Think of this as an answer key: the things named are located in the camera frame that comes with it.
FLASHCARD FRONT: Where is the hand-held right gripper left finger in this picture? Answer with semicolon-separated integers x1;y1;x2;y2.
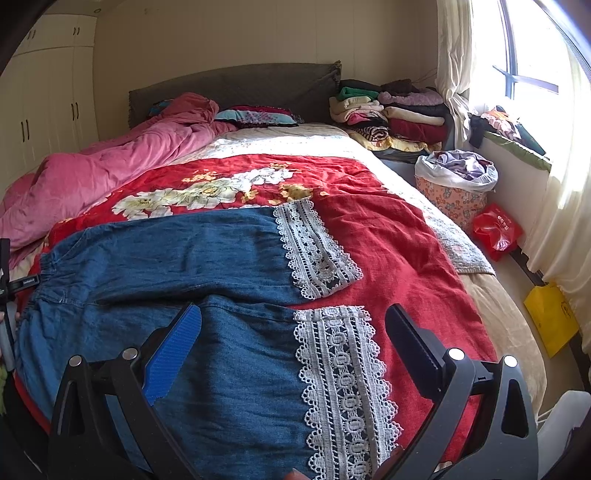
46;303;202;480

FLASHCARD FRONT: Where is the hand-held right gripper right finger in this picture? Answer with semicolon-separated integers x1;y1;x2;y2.
385;305;539;480

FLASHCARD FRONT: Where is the blue denim pants lace trim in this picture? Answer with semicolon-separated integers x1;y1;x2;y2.
14;198;402;480

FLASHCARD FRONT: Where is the cream fleece blanket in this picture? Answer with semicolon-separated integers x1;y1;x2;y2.
462;270;548;409

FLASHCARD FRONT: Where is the red floral blanket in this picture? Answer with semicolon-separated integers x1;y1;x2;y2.
11;154;502;467

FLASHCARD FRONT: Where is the pink duvet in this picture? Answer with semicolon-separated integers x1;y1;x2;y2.
0;92;238;252

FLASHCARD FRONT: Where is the red shopping bag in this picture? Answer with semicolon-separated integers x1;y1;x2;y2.
471;203;525;263

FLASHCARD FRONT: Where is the yellow paper bag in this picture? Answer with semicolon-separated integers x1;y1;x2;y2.
523;282;580;358

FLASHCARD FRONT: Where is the patterned laundry basket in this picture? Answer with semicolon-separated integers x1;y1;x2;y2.
414;150;499;234

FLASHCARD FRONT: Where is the cream curtain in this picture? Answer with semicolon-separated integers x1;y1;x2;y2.
436;0;490;148
522;55;591;333

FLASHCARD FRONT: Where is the white wardrobe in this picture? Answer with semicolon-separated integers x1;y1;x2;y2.
0;14;98;195

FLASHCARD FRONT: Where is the green window sill mat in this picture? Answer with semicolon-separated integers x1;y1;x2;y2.
480;124;552;174

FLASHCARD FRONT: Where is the stack of folded clothes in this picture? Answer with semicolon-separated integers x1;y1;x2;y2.
329;78;451;153

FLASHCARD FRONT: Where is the white quilted bedspread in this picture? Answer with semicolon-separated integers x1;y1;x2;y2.
171;122;497;278

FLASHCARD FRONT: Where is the pile of colourful clothes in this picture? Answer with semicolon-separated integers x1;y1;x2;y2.
468;105;546;153

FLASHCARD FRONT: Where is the dark red patterned pillow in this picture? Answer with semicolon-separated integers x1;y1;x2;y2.
215;106;305;129

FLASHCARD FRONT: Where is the grey upholstered headboard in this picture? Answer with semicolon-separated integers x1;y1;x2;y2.
128;60;342;130

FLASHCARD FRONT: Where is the window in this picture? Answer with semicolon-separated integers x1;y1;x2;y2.
471;0;591;116

